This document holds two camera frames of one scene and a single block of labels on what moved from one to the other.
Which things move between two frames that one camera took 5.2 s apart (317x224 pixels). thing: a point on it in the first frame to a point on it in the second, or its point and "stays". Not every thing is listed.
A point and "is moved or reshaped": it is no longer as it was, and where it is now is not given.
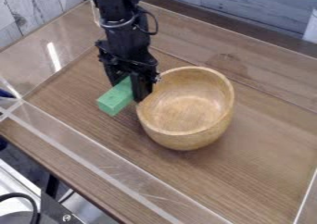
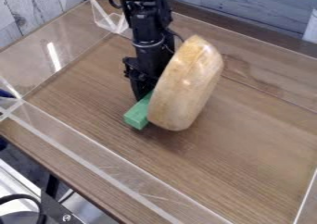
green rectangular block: (118, 98) to (137, 116)
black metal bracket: (54, 213) stays
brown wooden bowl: (188, 110) is moved or reshaped
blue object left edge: (7, 93) stays
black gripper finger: (117, 71) to (143, 86)
